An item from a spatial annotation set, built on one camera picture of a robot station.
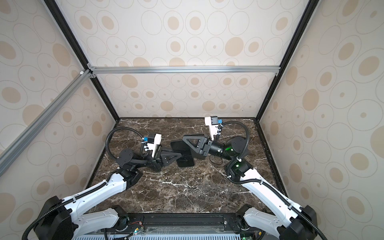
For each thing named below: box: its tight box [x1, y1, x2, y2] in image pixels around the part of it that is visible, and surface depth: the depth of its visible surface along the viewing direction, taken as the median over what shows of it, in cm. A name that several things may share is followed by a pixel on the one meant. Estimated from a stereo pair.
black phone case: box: [176, 155, 195, 167], surface depth 61 cm
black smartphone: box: [170, 140, 192, 158], surface depth 58 cm
